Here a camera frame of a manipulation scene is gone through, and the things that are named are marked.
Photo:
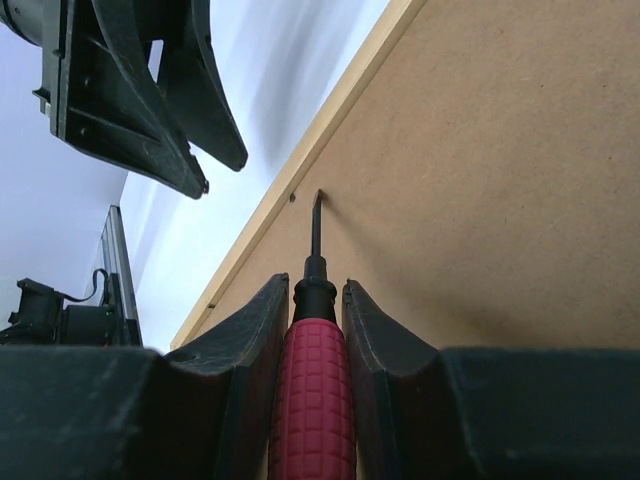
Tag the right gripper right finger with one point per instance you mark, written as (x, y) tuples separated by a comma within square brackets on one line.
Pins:
[(486, 413)]

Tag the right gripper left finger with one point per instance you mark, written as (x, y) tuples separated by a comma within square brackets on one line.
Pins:
[(199, 412)]

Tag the wooden picture frame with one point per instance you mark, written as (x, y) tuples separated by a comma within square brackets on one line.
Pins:
[(479, 163)]

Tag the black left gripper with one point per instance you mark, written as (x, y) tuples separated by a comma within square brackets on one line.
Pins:
[(96, 87)]

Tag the red handled screwdriver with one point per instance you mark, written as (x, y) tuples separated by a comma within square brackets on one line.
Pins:
[(312, 426)]

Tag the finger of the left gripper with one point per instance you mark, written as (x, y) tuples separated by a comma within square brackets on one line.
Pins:
[(190, 82)]

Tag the aluminium rail across front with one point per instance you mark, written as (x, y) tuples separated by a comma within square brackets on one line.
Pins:
[(112, 256)]

